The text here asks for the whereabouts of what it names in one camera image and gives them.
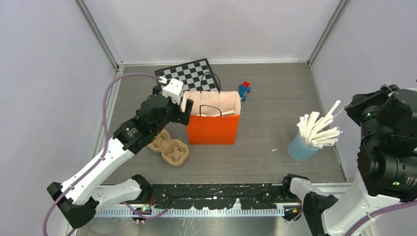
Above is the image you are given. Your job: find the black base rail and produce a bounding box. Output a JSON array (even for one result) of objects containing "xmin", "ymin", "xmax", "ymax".
[{"xmin": 119, "ymin": 182, "xmax": 313, "ymax": 211}]

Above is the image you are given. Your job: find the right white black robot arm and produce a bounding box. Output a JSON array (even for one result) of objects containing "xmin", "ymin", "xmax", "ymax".
[{"xmin": 280, "ymin": 85, "xmax": 417, "ymax": 236}]

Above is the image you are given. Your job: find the white paper-wrapped straws bundle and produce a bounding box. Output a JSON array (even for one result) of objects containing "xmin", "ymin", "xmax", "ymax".
[{"xmin": 297, "ymin": 112, "xmax": 343, "ymax": 149}]

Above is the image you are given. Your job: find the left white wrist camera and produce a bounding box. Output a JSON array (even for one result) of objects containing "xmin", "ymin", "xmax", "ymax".
[{"xmin": 159, "ymin": 77, "xmax": 184, "ymax": 105}]

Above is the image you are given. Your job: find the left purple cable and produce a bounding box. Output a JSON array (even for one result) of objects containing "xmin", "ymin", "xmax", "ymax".
[{"xmin": 42, "ymin": 73, "xmax": 170, "ymax": 236}]

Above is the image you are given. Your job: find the black white chessboard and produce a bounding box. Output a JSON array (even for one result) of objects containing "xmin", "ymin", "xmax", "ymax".
[{"xmin": 155, "ymin": 59, "xmax": 219, "ymax": 91}]

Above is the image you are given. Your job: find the brown pulp cup carrier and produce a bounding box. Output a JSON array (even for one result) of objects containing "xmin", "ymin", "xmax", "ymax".
[{"xmin": 147, "ymin": 129, "xmax": 190, "ymax": 167}]

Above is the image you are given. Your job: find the blue straw holder cup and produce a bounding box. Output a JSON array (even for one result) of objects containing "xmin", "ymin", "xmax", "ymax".
[{"xmin": 288, "ymin": 133, "xmax": 320, "ymax": 161}]

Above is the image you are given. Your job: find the single white straw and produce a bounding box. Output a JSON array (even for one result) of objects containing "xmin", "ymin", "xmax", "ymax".
[{"xmin": 196, "ymin": 110, "xmax": 235, "ymax": 117}]

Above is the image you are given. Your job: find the orange paper bag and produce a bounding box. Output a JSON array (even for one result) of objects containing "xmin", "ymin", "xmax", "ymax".
[{"xmin": 183, "ymin": 89, "xmax": 241, "ymax": 145}]

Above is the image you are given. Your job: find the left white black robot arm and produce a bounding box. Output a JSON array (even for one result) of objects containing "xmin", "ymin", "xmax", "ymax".
[{"xmin": 47, "ymin": 80, "xmax": 193, "ymax": 229}]

